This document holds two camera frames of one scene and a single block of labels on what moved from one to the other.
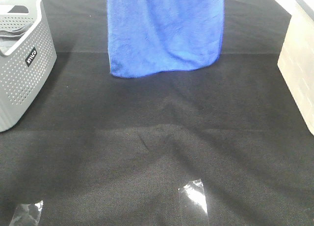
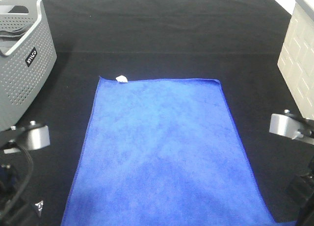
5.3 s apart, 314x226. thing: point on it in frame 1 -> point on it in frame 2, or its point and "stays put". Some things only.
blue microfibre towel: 153,31 -> 163,152
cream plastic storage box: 296,62 stays put
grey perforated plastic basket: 27,52 stays put
